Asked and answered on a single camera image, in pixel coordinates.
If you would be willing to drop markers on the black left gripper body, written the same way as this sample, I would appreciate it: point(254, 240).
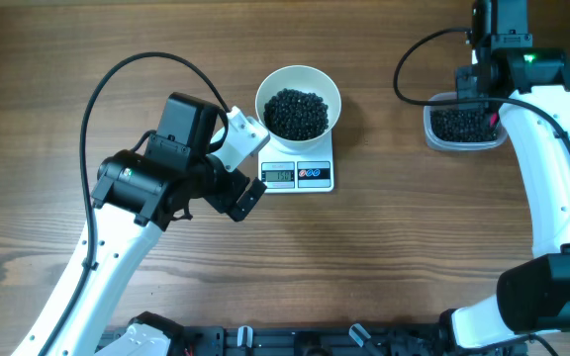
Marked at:
point(217, 186)

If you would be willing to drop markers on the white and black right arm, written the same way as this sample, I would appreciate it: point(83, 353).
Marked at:
point(529, 87)

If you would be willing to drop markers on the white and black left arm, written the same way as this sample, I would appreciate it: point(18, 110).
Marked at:
point(193, 154)

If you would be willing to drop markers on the white digital kitchen scale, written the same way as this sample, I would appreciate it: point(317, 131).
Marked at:
point(298, 166)

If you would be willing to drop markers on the black beans in bowl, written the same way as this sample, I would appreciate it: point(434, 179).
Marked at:
point(295, 115)

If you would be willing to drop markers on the white bowl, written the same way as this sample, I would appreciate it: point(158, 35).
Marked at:
point(303, 78)

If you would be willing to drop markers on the black beans in container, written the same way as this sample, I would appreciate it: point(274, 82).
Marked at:
point(465, 126)

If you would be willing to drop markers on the clear plastic container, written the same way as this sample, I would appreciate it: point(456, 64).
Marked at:
point(441, 145)

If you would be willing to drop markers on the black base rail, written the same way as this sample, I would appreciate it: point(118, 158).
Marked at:
point(358, 339)

